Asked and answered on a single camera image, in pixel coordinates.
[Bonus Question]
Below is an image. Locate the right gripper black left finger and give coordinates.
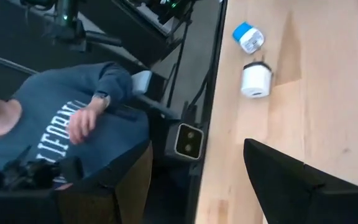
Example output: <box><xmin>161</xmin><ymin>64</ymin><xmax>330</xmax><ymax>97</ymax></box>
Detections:
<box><xmin>57</xmin><ymin>139</ymin><xmax>154</xmax><ymax>224</ymax></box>

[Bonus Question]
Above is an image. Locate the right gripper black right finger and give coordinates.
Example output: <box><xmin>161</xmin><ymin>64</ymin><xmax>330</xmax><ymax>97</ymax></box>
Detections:
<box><xmin>243</xmin><ymin>138</ymin><xmax>348</xmax><ymax>224</ymax></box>

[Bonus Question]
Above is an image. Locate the person's hand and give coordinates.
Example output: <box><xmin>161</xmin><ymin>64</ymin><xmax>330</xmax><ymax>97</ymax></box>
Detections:
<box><xmin>68</xmin><ymin>102</ymin><xmax>101</xmax><ymax>146</ymax></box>

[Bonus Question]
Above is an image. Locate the person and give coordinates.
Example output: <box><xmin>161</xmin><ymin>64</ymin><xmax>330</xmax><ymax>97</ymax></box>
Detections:
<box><xmin>0</xmin><ymin>61</ymin><xmax>150</xmax><ymax>191</ymax></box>

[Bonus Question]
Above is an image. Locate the white USB charger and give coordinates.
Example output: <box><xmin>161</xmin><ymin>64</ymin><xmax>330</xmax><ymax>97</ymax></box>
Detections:
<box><xmin>240</xmin><ymin>60</ymin><xmax>273</xmax><ymax>99</ymax></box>

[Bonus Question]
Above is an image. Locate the teal USB charger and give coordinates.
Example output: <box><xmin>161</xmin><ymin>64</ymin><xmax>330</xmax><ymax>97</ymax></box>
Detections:
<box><xmin>232</xmin><ymin>21</ymin><xmax>265</xmax><ymax>55</ymax></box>

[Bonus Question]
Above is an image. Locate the grey table-level camera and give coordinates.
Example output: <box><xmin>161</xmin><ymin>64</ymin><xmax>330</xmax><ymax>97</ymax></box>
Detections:
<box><xmin>174</xmin><ymin>123</ymin><xmax>205</xmax><ymax>161</ymax></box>

